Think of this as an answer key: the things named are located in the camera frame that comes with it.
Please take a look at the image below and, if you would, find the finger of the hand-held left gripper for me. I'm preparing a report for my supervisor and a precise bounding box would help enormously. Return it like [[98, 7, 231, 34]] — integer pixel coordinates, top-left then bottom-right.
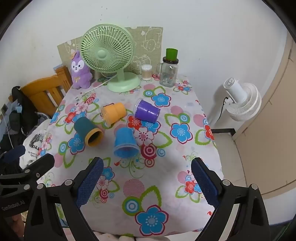
[[0, 153, 55, 198]]

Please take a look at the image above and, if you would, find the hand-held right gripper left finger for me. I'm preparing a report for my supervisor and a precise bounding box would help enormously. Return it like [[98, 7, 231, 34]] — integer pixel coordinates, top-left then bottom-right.
[[24, 157, 104, 241]]

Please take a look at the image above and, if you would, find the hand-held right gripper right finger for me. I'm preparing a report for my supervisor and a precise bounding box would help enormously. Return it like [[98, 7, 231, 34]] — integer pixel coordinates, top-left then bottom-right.
[[191, 157, 271, 241]]

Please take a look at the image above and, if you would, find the blue plastic cup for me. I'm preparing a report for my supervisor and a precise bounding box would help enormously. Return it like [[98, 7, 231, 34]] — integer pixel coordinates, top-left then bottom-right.
[[113, 127, 140, 158]]

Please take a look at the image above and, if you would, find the teal cup with orange rim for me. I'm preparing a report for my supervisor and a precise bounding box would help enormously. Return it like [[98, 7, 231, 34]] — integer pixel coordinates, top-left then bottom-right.
[[74, 116, 104, 147]]

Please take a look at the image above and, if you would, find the orange plastic cup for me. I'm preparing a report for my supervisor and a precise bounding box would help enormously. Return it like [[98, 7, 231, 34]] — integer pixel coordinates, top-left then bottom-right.
[[101, 102, 127, 124]]

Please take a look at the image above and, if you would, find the purple plastic cup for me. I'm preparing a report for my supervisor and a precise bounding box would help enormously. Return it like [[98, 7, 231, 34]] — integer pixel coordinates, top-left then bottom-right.
[[134, 99, 161, 124]]

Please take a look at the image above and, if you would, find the green plastic cup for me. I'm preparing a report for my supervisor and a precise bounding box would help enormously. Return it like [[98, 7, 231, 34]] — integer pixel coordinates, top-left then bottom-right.
[[166, 48, 178, 60]]

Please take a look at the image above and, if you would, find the white printed shirt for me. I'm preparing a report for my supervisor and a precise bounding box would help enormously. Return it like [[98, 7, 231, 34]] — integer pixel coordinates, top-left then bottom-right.
[[20, 130, 53, 168]]

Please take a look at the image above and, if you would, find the floral tablecloth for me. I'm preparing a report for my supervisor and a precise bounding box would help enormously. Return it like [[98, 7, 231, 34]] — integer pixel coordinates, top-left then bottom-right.
[[37, 74, 224, 238]]

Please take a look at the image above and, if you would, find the dark clothes pile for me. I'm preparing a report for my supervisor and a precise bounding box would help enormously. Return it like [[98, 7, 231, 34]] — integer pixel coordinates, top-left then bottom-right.
[[0, 86, 50, 176]]

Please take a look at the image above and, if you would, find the wooden chair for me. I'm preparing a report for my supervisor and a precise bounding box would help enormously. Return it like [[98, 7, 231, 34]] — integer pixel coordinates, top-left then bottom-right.
[[20, 65, 73, 117]]

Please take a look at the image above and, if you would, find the white floor fan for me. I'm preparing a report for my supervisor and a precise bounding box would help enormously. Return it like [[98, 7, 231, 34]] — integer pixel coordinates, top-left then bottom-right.
[[208, 77, 262, 127]]

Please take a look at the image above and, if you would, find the purple plush toy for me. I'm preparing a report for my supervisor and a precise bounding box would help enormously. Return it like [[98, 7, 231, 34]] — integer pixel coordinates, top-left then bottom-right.
[[70, 50, 93, 90]]

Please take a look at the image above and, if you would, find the clear cotton swab container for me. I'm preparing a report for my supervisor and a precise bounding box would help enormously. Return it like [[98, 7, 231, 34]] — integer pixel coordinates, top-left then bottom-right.
[[141, 65, 153, 81]]

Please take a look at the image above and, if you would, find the green desk fan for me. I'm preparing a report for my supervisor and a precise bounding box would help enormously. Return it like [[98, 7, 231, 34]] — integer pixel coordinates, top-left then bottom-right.
[[80, 24, 141, 93]]

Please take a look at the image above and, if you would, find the beige cartoon printed board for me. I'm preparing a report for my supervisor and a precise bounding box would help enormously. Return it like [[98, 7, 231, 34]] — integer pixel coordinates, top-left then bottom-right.
[[57, 26, 163, 75]]

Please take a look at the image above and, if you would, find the black power cable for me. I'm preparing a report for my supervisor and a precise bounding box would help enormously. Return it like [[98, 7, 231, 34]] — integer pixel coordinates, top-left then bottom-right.
[[218, 97, 230, 121]]

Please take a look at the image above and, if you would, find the white fan cable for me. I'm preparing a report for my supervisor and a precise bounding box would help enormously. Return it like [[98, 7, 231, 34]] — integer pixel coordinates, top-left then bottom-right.
[[82, 77, 116, 94]]

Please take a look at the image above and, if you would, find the glass jar with handle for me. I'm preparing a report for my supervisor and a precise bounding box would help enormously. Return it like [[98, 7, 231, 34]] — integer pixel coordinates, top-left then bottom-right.
[[157, 56, 179, 88]]

